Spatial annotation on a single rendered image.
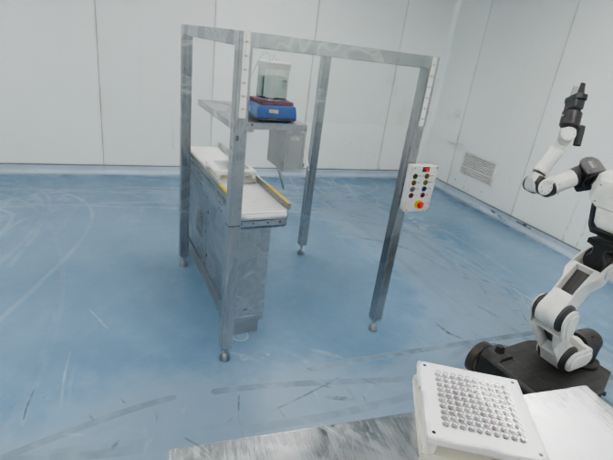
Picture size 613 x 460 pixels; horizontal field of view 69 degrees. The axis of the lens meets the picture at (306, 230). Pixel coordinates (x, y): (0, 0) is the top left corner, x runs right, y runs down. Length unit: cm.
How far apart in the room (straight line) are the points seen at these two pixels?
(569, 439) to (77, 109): 505
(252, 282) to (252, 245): 23
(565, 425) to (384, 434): 46
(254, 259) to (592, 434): 173
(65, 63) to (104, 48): 41
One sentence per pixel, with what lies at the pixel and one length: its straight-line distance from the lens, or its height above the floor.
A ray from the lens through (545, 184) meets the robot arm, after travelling 240.
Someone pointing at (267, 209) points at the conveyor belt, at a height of 83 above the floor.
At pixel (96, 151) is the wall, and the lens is 550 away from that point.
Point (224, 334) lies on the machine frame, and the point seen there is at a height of 18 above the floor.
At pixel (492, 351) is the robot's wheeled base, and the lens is 270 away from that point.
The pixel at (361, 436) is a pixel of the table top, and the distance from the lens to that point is 107.
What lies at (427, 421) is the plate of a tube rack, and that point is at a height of 93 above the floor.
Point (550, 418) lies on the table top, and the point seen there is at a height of 86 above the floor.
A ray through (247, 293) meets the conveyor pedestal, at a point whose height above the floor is 29.
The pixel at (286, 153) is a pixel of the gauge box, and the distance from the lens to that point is 216.
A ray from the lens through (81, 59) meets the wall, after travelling 535.
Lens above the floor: 163
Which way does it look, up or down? 23 degrees down
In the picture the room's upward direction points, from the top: 7 degrees clockwise
